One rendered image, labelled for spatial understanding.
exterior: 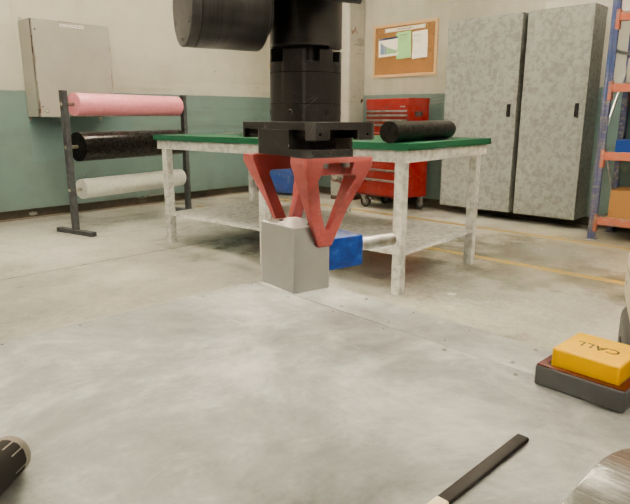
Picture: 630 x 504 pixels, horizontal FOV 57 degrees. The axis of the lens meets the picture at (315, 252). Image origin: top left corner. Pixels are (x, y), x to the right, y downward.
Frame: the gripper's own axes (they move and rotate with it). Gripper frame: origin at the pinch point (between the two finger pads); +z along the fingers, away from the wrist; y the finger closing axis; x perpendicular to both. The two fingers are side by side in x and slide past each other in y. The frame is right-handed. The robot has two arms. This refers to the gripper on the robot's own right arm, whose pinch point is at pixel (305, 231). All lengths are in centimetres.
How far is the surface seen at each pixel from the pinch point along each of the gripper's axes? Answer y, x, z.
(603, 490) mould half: 32.1, -11.1, 1.8
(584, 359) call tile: 14.6, 20.4, 11.6
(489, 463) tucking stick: 17.0, 4.3, 14.7
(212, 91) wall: -663, 315, -43
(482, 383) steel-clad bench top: 7.9, 14.9, 15.0
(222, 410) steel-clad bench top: -1.8, -7.4, 15.2
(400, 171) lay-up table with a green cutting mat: -201, 205, 20
